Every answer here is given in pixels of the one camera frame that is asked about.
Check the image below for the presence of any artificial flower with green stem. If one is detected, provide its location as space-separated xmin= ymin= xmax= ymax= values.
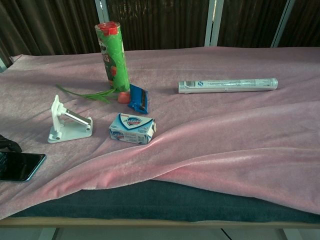
xmin=55 ymin=83 xmax=131 ymax=104

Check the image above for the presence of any blue snack packet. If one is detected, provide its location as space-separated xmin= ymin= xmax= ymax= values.
xmin=127 ymin=83 xmax=150 ymax=115

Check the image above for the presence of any long white wrapped tube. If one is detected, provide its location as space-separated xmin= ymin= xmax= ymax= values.
xmin=177 ymin=77 xmax=279 ymax=95

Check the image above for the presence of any green chips can red lid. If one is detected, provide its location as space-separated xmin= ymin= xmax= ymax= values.
xmin=94 ymin=21 xmax=131 ymax=91

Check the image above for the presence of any white blue soap box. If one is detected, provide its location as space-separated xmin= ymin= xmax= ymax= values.
xmin=108 ymin=112 xmax=158 ymax=146

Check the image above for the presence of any white screen frame post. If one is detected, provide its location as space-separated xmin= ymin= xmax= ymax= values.
xmin=204 ymin=0 xmax=224 ymax=47
xmin=270 ymin=0 xmax=296 ymax=48
xmin=94 ymin=0 xmax=111 ymax=25

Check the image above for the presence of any dark grey table mat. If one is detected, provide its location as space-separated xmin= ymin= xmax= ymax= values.
xmin=9 ymin=179 xmax=320 ymax=224

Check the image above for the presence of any black smartphone with teal edge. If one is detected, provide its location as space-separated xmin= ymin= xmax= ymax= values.
xmin=0 ymin=151 xmax=47 ymax=183

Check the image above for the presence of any wooden table frame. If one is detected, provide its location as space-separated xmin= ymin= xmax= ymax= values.
xmin=0 ymin=216 xmax=320 ymax=230

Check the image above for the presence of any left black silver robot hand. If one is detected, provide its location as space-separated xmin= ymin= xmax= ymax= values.
xmin=0 ymin=134 xmax=23 ymax=153

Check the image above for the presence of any brown pleated folding screen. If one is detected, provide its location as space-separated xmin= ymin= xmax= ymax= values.
xmin=0 ymin=0 xmax=320 ymax=68

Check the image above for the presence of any pink velvet cloth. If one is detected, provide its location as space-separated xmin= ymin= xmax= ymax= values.
xmin=0 ymin=46 xmax=320 ymax=220

